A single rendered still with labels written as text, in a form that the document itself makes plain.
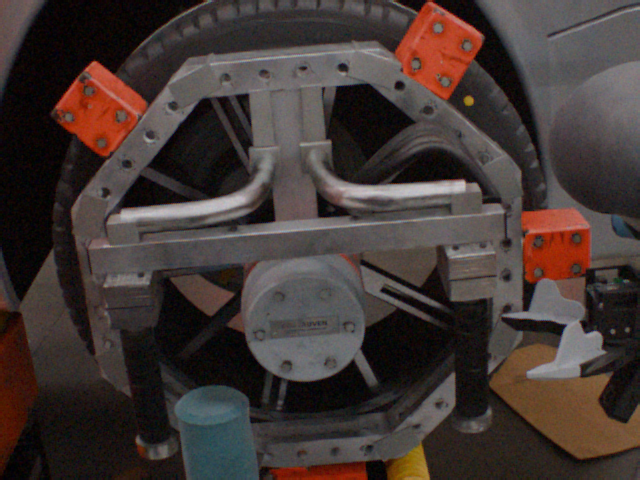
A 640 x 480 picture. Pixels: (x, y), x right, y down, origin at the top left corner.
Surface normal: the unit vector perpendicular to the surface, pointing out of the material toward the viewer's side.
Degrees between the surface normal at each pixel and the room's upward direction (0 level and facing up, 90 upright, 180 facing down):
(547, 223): 0
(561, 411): 1
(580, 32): 90
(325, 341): 90
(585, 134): 77
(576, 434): 2
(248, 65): 90
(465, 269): 90
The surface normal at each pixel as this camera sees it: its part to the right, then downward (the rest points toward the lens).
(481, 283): 0.04, 0.34
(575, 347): 0.51, 0.25
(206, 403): -0.08, -0.94
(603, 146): -0.80, 0.11
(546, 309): -0.45, 0.28
